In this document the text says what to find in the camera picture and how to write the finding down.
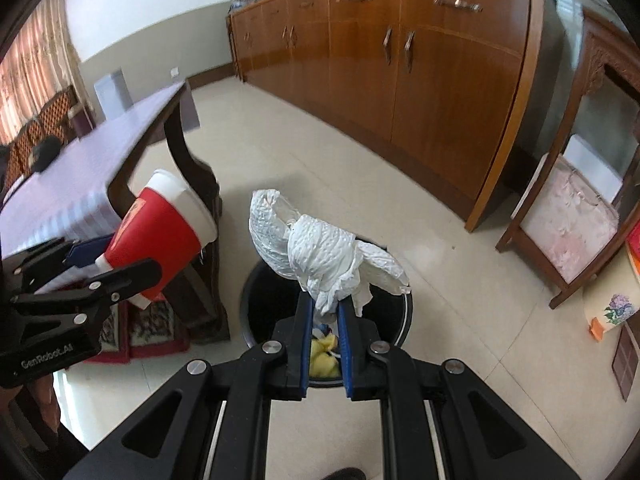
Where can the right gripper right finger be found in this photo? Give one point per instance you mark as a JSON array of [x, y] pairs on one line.
[[439, 421]]

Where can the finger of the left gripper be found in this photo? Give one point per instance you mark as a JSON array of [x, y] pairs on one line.
[[101, 292], [36, 266]]

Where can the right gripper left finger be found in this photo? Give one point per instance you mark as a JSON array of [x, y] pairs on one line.
[[210, 421]]

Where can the red white paper cup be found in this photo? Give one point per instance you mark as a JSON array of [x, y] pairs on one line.
[[168, 223]]

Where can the yellow cloth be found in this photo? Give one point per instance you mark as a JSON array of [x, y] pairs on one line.
[[322, 362]]

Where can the white tissue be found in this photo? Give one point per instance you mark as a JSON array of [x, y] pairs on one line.
[[328, 262]]

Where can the black trash bucket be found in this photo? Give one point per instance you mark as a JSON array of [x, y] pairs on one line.
[[281, 367]]

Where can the person's left hand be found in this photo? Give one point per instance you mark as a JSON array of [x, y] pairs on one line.
[[42, 392]]

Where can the patterned red rug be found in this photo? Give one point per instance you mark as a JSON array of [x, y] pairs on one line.
[[130, 333]]

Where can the checkered tablecloth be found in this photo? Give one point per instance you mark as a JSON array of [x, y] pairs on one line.
[[85, 191]]

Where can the black cast iron teapot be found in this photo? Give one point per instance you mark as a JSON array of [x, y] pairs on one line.
[[44, 153]]

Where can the wooden bench sofa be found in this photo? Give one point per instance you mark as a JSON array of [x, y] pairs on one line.
[[52, 120]]

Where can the dark red tea canister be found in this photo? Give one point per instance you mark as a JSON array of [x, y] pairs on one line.
[[80, 120]]

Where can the white rectangular tin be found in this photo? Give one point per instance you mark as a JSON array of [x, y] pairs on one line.
[[113, 95]]

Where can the pink patterned curtain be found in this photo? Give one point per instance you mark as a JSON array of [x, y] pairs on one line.
[[41, 61]]

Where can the pink floral framed panel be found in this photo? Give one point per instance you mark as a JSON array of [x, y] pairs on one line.
[[570, 222]]

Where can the red gift box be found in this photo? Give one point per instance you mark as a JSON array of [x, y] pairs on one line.
[[633, 248]]

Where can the wooden sideboard cabinet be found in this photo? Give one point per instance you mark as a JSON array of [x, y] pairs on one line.
[[438, 88]]

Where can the carved wooden side stand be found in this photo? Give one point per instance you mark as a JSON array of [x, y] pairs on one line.
[[608, 58]]

